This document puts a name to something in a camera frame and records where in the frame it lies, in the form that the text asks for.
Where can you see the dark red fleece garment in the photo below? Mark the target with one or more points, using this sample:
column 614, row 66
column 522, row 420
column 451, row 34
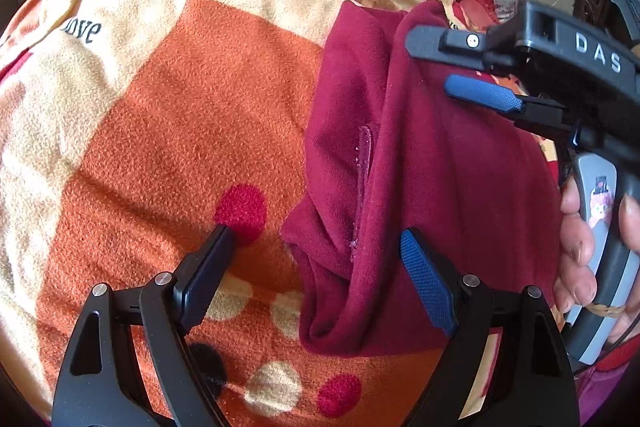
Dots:
column 387, row 150

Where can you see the person's right hand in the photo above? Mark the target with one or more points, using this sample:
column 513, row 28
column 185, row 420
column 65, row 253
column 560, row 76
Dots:
column 575, row 284

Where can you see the magenta right sleeve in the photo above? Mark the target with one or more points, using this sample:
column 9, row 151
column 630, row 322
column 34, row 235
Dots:
column 596, row 384

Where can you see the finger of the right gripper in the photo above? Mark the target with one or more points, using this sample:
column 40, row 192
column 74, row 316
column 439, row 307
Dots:
column 462, row 48
column 527, row 111

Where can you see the orange red checked fleece blanket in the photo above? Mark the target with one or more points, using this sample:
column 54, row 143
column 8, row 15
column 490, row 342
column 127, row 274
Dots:
column 129, row 130

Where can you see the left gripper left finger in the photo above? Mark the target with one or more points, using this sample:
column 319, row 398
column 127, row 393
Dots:
column 100, row 382

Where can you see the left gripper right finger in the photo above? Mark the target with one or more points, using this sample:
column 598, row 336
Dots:
column 530, row 384

